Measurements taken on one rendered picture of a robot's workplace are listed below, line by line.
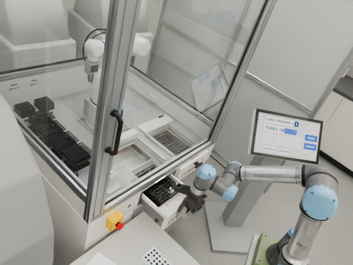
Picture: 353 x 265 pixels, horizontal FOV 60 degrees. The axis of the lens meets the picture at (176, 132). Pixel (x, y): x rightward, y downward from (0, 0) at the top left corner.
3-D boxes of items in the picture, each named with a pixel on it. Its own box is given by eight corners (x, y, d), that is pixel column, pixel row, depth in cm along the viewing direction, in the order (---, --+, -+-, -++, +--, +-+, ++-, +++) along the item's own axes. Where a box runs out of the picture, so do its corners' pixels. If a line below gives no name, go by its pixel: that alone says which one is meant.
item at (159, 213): (193, 200, 173) (196, 193, 170) (163, 224, 155) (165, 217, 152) (144, 159, 189) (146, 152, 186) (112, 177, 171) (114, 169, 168)
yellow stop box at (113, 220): (123, 225, 148) (125, 216, 144) (111, 233, 143) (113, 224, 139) (116, 218, 150) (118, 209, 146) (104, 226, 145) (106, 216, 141)
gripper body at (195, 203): (192, 215, 147) (200, 201, 139) (179, 203, 150) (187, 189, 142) (201, 207, 152) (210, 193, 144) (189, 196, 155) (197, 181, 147)
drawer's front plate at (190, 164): (204, 163, 204) (209, 151, 197) (176, 182, 183) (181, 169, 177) (201, 161, 205) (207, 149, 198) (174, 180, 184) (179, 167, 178)
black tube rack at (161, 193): (178, 194, 173) (181, 186, 170) (157, 210, 161) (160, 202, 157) (151, 171, 182) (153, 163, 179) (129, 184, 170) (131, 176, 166)
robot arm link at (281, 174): (338, 157, 125) (225, 156, 149) (337, 172, 116) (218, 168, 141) (339, 181, 129) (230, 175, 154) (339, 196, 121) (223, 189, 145)
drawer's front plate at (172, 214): (196, 202, 175) (201, 190, 168) (163, 230, 154) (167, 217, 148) (194, 200, 175) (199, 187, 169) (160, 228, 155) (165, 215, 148)
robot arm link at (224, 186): (242, 180, 138) (221, 167, 140) (236, 194, 129) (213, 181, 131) (236, 191, 142) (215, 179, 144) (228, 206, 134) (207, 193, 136)
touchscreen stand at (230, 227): (261, 255, 257) (326, 171, 197) (211, 252, 247) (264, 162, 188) (246, 207, 296) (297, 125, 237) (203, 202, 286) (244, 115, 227)
